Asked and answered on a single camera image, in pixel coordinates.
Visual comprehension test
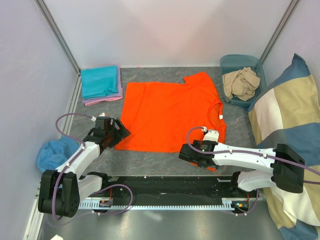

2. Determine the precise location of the orange t-shirt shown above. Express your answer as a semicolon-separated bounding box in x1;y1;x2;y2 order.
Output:
115;71;227;153

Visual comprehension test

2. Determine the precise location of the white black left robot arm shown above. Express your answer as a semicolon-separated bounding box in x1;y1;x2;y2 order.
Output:
37;115;131;221

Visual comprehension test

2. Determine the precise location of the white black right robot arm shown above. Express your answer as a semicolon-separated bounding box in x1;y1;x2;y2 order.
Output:
178;140;305;197

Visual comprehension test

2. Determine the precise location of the folded pink t-shirt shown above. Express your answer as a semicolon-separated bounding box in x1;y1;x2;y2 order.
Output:
82;96;123;106

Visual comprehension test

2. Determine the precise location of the folded purple t-shirt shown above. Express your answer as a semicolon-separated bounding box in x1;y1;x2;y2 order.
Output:
82;67;124;104

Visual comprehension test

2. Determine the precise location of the folded turquoise t-shirt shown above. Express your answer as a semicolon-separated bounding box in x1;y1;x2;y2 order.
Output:
80;65;119;99

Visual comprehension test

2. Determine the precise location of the crumpled blue cloth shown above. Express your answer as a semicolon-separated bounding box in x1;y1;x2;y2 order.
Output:
36;136;79;172

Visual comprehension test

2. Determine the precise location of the crumpled beige t-shirt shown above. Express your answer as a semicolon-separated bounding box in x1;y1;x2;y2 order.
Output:
222;67;261;101

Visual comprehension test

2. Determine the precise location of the teal plastic bin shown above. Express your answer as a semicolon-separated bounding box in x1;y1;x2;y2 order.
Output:
219;54;267;109

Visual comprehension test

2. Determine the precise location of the blue beige checkered pillow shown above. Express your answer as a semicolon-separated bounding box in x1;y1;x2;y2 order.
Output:
248;54;320;240

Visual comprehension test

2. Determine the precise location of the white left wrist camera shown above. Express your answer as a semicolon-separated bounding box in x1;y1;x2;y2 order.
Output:
91;112;108;122

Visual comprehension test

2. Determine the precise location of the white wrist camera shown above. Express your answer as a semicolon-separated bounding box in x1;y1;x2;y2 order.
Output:
91;112;108;122
201;126;220;142

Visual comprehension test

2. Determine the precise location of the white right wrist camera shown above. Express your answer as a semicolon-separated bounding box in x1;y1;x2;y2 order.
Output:
201;126;220;142

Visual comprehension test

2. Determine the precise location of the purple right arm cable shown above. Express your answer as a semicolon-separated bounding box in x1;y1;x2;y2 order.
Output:
186;126;320;186

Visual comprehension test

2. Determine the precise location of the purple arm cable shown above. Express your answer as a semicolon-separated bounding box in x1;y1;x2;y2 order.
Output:
51;112;97;221
186;126;320;186

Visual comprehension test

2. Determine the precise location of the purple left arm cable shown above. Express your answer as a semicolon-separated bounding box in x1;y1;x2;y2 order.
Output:
51;112;97;221

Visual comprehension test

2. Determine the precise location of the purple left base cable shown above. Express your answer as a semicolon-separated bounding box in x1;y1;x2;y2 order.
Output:
44;184;135;228

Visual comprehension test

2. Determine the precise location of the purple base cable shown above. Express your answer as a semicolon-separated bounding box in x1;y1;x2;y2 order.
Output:
222;189;262;218
44;184;135;228

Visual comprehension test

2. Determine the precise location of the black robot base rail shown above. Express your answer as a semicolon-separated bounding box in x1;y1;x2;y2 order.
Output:
81;171;262;207

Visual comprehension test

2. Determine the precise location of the grey slotted cable duct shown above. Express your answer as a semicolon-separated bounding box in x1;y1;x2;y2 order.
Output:
78;198;249;211

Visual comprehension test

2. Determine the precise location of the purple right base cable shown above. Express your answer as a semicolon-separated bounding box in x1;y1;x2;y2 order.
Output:
222;189;262;218

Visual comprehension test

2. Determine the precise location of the left aluminium frame post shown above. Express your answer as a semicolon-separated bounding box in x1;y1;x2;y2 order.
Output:
34;0;81;76

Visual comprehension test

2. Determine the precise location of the aluminium frame post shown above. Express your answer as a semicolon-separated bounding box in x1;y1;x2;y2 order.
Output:
34;0;81;76
259;0;301;64

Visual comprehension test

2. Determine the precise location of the right aluminium frame post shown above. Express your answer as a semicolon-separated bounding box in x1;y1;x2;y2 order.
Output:
259;0;301;64

